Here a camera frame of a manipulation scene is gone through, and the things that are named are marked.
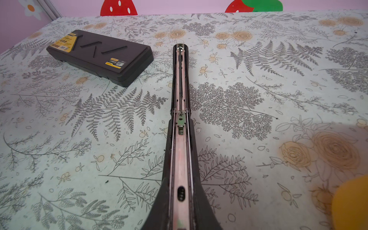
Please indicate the black stapler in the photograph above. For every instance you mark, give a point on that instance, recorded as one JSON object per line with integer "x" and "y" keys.
{"x": 181, "y": 202}

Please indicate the black tool case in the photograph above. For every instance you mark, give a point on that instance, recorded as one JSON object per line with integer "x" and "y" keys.
{"x": 117, "y": 60}

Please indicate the yellow plastic tray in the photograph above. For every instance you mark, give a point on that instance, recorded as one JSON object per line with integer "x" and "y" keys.
{"x": 350, "y": 205}

